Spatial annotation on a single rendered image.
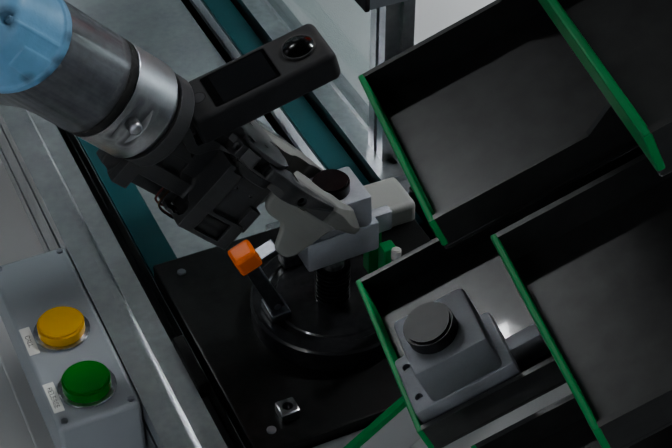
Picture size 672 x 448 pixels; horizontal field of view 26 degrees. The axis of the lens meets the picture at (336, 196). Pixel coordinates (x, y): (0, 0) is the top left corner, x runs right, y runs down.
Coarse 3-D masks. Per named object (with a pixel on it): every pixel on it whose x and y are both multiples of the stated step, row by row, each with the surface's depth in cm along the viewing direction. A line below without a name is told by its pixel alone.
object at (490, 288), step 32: (416, 256) 92; (448, 256) 93; (480, 256) 93; (384, 288) 94; (416, 288) 93; (448, 288) 92; (480, 288) 91; (512, 288) 90; (384, 320) 93; (512, 320) 88; (384, 352) 88; (512, 384) 83; (544, 384) 84; (416, 416) 84; (448, 416) 83; (480, 416) 84
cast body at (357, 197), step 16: (320, 176) 115; (336, 176) 115; (352, 176) 117; (336, 192) 114; (352, 192) 115; (352, 208) 115; (368, 208) 116; (384, 208) 120; (368, 224) 117; (384, 224) 120; (320, 240) 116; (336, 240) 116; (352, 240) 117; (368, 240) 118; (304, 256) 117; (320, 256) 116; (336, 256) 117; (352, 256) 118
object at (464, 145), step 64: (512, 0) 82; (384, 64) 82; (448, 64) 83; (512, 64) 81; (576, 64) 79; (384, 128) 79; (448, 128) 80; (512, 128) 78; (576, 128) 76; (448, 192) 77; (512, 192) 73
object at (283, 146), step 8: (272, 136) 114; (280, 144) 114; (288, 144) 116; (288, 152) 114; (296, 152) 116; (288, 160) 114; (296, 160) 115; (304, 160) 116; (288, 168) 115; (296, 168) 116; (304, 168) 116; (312, 168) 117; (320, 168) 118; (312, 176) 117; (264, 200) 118
